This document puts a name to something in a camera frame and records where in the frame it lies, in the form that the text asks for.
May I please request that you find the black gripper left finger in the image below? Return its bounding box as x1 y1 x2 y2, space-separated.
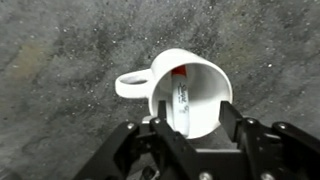
73 99 202 180

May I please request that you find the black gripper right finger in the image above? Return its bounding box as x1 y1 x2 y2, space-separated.
218 100 320 180

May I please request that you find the white marker with red cap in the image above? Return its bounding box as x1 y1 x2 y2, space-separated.
170 65 192 138

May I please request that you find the white ceramic mug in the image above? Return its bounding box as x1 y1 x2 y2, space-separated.
114 48 234 140

